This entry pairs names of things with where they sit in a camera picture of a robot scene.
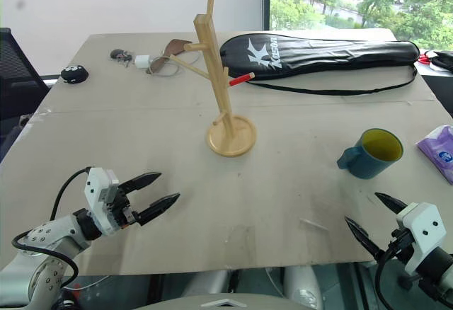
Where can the teal mug yellow inside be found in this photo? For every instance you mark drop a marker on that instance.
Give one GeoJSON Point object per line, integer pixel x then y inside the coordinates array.
{"type": "Point", "coordinates": [368, 168]}

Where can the white charger plug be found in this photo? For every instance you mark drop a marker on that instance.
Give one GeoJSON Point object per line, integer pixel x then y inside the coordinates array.
{"type": "Point", "coordinates": [142, 61]}

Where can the black racket bag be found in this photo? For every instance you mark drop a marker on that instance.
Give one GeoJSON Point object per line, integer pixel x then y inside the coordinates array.
{"type": "Point", "coordinates": [318, 55]}

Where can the black side table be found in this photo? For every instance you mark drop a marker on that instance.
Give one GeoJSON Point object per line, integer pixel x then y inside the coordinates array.
{"type": "Point", "coordinates": [440, 88]}

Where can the grey rounded robot torso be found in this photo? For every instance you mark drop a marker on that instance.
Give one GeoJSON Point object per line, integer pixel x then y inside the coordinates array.
{"type": "Point", "coordinates": [184, 301]}

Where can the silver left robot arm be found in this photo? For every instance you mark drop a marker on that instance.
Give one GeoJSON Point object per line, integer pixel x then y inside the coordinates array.
{"type": "Point", "coordinates": [53, 234]}

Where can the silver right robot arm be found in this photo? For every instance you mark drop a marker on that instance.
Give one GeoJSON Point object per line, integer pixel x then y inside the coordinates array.
{"type": "Point", "coordinates": [439, 269]}

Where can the red and white item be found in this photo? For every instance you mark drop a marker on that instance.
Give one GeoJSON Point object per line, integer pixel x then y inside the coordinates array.
{"type": "Point", "coordinates": [424, 57]}

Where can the black mesh office chair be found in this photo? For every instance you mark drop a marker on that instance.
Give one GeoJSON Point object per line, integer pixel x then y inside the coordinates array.
{"type": "Point", "coordinates": [14, 76]}

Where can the wooden mug tree stand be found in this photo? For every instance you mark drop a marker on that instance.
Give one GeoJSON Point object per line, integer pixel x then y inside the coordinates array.
{"type": "Point", "coordinates": [231, 140]}

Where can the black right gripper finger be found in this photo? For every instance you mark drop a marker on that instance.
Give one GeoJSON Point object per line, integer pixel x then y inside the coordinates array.
{"type": "Point", "coordinates": [391, 203]}
{"type": "Point", "coordinates": [364, 237]}

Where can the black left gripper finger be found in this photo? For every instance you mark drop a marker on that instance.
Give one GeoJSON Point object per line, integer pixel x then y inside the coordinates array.
{"type": "Point", "coordinates": [159, 206]}
{"type": "Point", "coordinates": [143, 180]}

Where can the silver rounded robot shell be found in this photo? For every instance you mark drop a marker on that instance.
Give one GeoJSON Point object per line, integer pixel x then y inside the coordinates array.
{"type": "Point", "coordinates": [209, 281]}
{"type": "Point", "coordinates": [304, 285]}

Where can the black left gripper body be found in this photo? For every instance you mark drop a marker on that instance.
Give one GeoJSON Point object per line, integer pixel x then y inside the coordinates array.
{"type": "Point", "coordinates": [122, 212]}

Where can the brown leather pouch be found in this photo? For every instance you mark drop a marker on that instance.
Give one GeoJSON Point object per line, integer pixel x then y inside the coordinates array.
{"type": "Point", "coordinates": [177, 45]}

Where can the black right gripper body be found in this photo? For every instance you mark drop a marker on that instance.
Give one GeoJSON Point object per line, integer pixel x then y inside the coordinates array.
{"type": "Point", "coordinates": [399, 244]}

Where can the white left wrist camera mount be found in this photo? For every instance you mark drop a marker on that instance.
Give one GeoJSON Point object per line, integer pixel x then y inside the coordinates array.
{"type": "Point", "coordinates": [93, 189]}

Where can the purple tissue pack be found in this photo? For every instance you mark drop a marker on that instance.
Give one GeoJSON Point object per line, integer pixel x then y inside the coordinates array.
{"type": "Point", "coordinates": [439, 150]}

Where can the dark key bunch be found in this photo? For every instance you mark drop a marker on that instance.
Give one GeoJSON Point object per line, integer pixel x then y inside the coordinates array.
{"type": "Point", "coordinates": [117, 54]}

